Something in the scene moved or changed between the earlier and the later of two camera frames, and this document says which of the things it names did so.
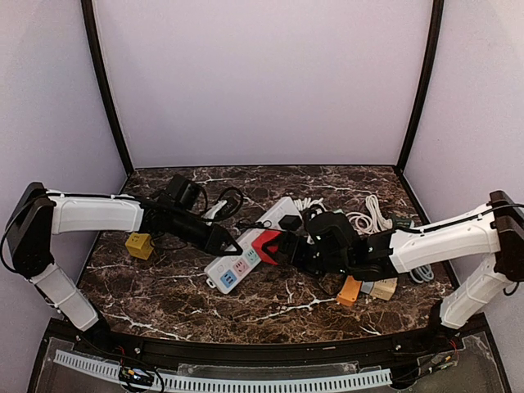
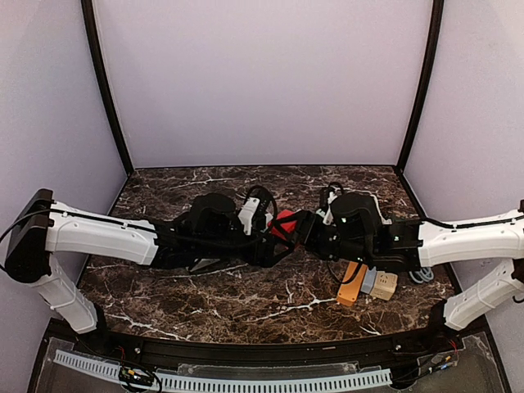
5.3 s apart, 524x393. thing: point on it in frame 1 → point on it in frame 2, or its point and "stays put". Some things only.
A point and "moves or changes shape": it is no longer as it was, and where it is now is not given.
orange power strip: [349, 291] stays put
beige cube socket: [384, 289] stays put
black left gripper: [210, 238] → [265, 250]
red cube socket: [257, 245] moves or changes shape
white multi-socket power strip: [229, 268] → [204, 263]
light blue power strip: [366, 286] stays put
